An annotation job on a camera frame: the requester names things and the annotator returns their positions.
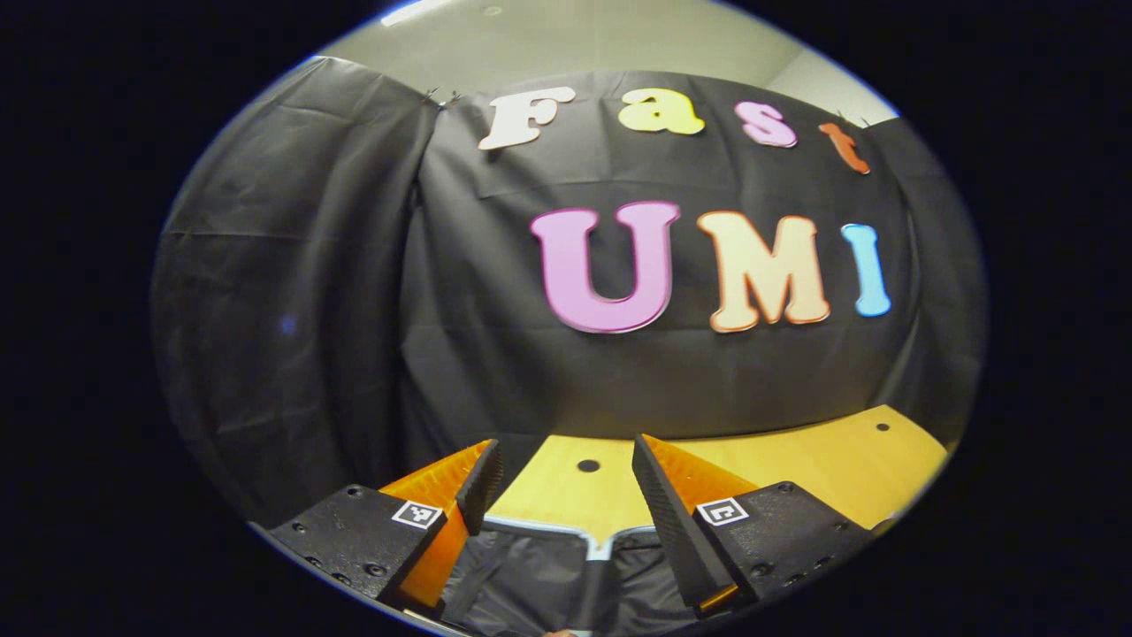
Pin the black backdrop cloth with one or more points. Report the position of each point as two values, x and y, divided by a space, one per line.
495 354

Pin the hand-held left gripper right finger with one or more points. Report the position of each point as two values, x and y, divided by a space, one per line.
663 513

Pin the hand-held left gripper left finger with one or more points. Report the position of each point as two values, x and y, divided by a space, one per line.
482 482

